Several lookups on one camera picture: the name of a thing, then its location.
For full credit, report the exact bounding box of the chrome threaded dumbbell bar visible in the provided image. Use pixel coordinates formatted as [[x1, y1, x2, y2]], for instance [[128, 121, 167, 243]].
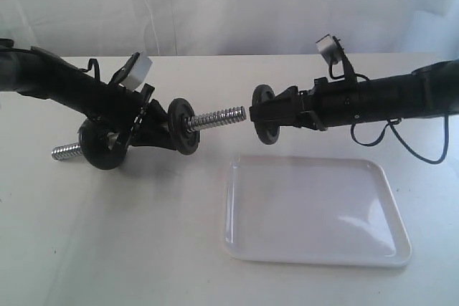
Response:
[[51, 106, 247, 161]]

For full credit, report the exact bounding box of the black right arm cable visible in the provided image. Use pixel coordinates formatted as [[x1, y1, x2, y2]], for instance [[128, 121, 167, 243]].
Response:
[[328, 58, 451, 166]]

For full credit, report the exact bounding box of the white backdrop curtain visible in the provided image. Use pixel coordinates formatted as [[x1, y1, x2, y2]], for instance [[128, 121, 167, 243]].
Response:
[[1, 0, 458, 59]]

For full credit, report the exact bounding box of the white plastic tray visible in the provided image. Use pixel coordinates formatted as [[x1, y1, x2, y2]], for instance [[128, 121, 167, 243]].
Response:
[[223, 155, 412, 268]]

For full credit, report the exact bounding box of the black weight plate end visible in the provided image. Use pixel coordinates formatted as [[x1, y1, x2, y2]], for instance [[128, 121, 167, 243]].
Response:
[[78, 119, 128, 171]]

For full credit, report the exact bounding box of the black weight plate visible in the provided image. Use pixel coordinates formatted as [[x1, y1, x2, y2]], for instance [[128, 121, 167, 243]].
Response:
[[168, 98, 200, 156], [252, 85, 280, 145]]

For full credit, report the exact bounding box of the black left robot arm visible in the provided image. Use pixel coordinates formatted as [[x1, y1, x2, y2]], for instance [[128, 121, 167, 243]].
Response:
[[1, 39, 176, 151]]

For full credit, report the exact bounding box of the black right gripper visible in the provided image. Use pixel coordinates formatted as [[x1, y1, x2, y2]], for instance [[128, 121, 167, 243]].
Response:
[[250, 77, 328, 131]]

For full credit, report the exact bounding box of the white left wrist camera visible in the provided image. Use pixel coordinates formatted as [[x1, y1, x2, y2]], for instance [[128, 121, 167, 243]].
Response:
[[121, 52, 153, 91]]

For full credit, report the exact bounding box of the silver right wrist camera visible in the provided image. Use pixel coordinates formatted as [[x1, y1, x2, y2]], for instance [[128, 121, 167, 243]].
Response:
[[316, 34, 344, 64]]

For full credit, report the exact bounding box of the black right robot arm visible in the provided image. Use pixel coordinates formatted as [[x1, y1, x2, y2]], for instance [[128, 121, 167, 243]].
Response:
[[250, 60, 458, 131]]

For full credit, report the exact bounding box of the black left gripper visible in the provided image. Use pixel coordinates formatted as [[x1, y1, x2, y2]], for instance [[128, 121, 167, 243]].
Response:
[[107, 83, 176, 152]]

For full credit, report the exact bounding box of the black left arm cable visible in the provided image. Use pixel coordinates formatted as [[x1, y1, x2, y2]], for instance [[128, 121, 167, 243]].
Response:
[[77, 57, 103, 81]]

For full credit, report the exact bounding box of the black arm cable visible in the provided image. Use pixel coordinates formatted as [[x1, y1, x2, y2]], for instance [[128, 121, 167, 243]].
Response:
[[77, 57, 103, 81], [328, 58, 451, 166]]

